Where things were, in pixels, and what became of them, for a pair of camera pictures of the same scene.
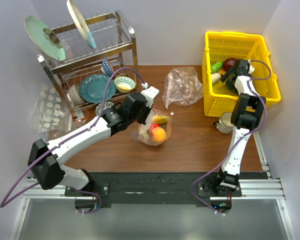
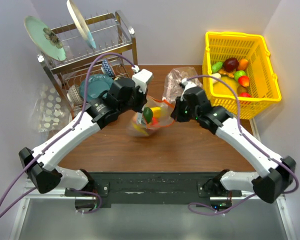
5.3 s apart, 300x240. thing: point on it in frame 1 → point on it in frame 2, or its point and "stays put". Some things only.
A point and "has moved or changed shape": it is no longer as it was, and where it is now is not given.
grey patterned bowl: x=73 y=95 stays put
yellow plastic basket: x=220 y=46 stays put
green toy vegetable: x=215 y=66 stays put
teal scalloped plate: x=92 y=88 stays put
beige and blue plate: x=81 y=24 stays put
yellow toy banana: x=160 y=119 → x=156 y=111
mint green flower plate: x=44 y=38 stays put
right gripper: x=228 y=82 → x=176 y=114
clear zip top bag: x=156 y=131 has moved or changed shape
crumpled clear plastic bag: x=182 y=87 stays put
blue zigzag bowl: x=107 y=68 stays put
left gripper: x=147 y=110 → x=143 y=100
